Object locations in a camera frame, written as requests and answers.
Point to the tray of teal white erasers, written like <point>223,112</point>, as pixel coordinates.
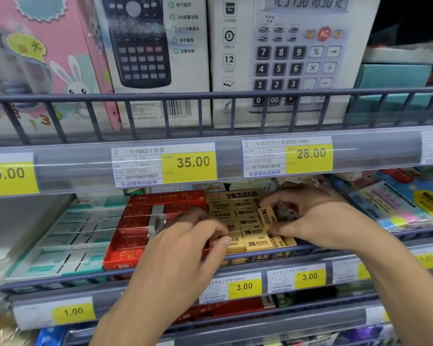
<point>72,237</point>

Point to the person's right thumb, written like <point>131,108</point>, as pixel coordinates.
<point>283,232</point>

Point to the person's left forearm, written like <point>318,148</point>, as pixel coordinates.
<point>144,320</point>

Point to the clear price strip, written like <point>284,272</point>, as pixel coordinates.
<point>75,165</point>
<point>130,302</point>

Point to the blue packet with yellow label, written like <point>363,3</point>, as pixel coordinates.
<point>425,194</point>

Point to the tray of yellow erasers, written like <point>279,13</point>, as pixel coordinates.
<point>243,212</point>

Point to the black scientific calculator box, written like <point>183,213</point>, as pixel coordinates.
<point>155,43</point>

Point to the person's right hand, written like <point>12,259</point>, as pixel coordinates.
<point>324,219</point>

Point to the cartoon print notepads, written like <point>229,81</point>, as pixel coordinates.
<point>303,181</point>

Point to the yellow white price tag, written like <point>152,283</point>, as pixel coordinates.
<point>288,156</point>
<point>238,287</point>
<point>348,272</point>
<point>7,174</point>
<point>166,163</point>
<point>299,278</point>
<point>427,259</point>
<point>65,312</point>

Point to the pastel sticky notes packet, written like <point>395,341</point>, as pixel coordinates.
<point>386,203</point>

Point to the person's right forearm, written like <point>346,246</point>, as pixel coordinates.
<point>407,288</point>

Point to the yellow eraser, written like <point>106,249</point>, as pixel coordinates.
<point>267,219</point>

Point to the teal box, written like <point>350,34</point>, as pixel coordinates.
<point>393,82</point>

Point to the person's left thumb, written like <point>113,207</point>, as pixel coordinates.
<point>218,248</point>

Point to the white desk calculator box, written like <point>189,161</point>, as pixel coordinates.
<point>292,50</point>

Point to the pink bunny toy box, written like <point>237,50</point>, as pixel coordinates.
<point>39,50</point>

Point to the red box of erasers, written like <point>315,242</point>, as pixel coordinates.
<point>137,226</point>

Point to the person's left hand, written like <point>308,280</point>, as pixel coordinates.
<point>173,255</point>

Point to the red packets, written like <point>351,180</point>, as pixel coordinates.
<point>231,309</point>

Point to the white flat box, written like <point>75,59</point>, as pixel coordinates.
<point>404,55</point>

